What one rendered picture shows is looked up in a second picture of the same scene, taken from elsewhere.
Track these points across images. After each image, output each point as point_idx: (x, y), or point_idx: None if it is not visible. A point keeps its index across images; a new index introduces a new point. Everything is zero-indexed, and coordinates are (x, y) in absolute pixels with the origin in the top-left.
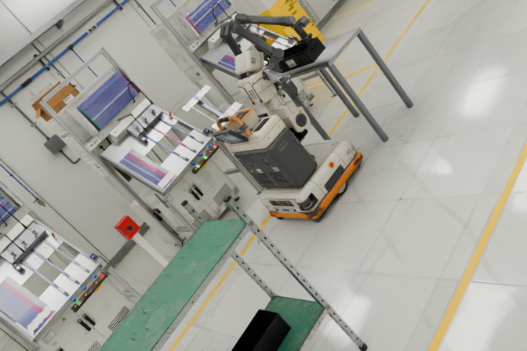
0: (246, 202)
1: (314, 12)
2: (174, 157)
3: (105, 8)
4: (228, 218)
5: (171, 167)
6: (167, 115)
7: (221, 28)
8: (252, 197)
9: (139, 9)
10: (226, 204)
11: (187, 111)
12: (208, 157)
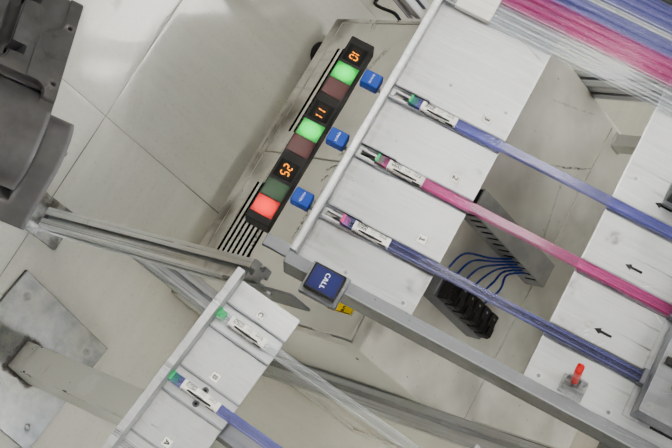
0: (127, 195)
1: None
2: (484, 114)
3: None
4: (212, 146)
5: (487, 51)
6: (599, 412)
7: (49, 59)
8: (95, 214)
9: None
10: (229, 208)
11: (474, 447)
12: (294, 132)
